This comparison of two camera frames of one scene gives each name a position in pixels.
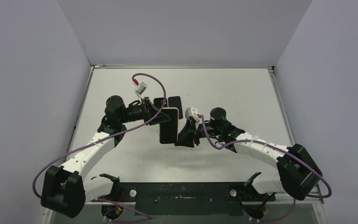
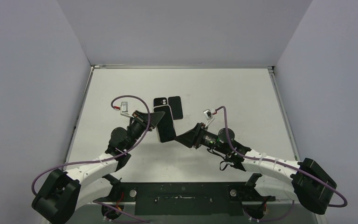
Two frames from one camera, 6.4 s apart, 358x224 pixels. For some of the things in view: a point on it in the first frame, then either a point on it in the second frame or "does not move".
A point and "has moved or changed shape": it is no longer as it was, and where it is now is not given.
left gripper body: x=146 y=108 → x=140 y=124
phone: x=169 y=131 has moved or changed shape
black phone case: x=158 y=102 does not move
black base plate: x=192 y=198 does not move
